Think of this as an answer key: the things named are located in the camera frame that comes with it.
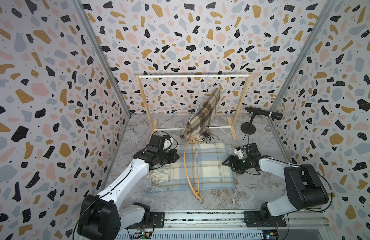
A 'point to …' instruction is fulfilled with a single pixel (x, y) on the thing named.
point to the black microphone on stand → (249, 128)
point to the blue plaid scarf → (200, 167)
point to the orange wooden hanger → (197, 192)
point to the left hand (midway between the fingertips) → (180, 155)
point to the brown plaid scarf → (199, 125)
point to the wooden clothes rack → (231, 126)
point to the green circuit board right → (269, 234)
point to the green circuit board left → (141, 235)
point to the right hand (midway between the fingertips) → (227, 165)
